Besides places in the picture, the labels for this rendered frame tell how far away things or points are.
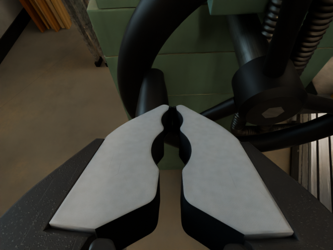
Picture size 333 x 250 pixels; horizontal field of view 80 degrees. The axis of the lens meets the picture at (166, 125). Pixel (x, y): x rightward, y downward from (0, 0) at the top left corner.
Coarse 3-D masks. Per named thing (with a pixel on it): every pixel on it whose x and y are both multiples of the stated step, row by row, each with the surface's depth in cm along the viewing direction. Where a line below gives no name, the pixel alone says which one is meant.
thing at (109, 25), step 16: (96, 16) 31; (112, 16) 31; (128, 16) 31; (192, 16) 31; (208, 16) 31; (224, 16) 31; (96, 32) 33; (112, 32) 33; (176, 32) 34; (192, 32) 34; (208, 32) 34; (224, 32) 34; (112, 48) 36; (176, 48) 36; (192, 48) 36; (208, 48) 36; (224, 48) 37
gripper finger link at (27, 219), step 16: (96, 144) 8; (80, 160) 7; (48, 176) 7; (64, 176) 7; (32, 192) 6; (48, 192) 6; (64, 192) 6; (16, 208) 6; (32, 208) 6; (48, 208) 6; (0, 224) 5; (16, 224) 5; (32, 224) 5; (48, 224) 5; (0, 240) 5; (16, 240) 5; (32, 240) 5; (48, 240) 5; (64, 240) 5; (80, 240) 5
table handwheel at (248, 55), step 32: (160, 0) 11; (192, 0) 11; (288, 0) 12; (128, 32) 13; (160, 32) 13; (256, 32) 22; (288, 32) 13; (128, 64) 15; (256, 64) 18; (288, 64) 18; (128, 96) 18; (256, 96) 17; (288, 96) 17; (288, 128) 29; (320, 128) 26
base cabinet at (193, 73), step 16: (320, 48) 37; (112, 64) 40; (160, 64) 40; (176, 64) 40; (192, 64) 40; (208, 64) 40; (224, 64) 40; (320, 64) 40; (176, 80) 44; (192, 80) 44; (208, 80) 44; (224, 80) 44; (304, 80) 44; (176, 96) 48; (192, 96) 48; (208, 96) 48; (224, 96) 48; (160, 160) 86; (176, 160) 87
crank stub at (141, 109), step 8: (152, 72) 15; (160, 72) 16; (144, 80) 15; (152, 80) 15; (160, 80) 15; (144, 88) 14; (152, 88) 14; (160, 88) 14; (144, 96) 14; (152, 96) 14; (160, 96) 14; (144, 104) 13; (152, 104) 13; (160, 104) 14; (168, 104) 14; (136, 112) 14; (144, 112) 13
